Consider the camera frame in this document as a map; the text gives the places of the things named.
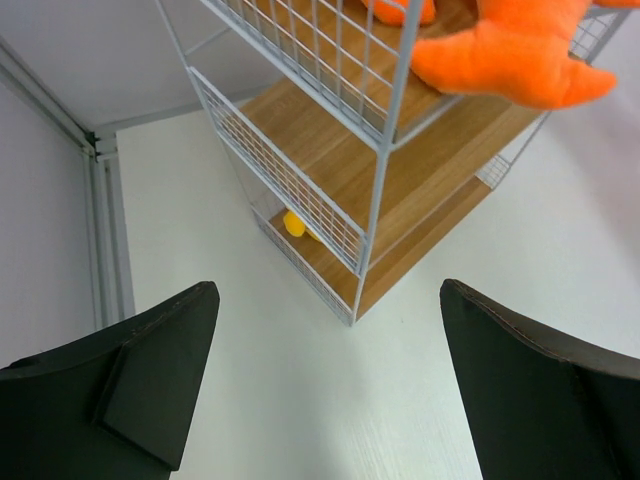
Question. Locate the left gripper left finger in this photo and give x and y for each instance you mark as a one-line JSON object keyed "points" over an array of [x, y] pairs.
{"points": [[115, 404]]}

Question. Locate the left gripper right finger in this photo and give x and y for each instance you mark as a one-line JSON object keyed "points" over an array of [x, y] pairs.
{"points": [[540, 403]]}

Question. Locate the striped yellow-footed plush left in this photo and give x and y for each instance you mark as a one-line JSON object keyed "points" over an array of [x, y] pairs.
{"points": [[296, 227]]}

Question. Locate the white wire wooden shelf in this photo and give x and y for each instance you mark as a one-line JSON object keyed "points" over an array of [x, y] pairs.
{"points": [[376, 163]]}

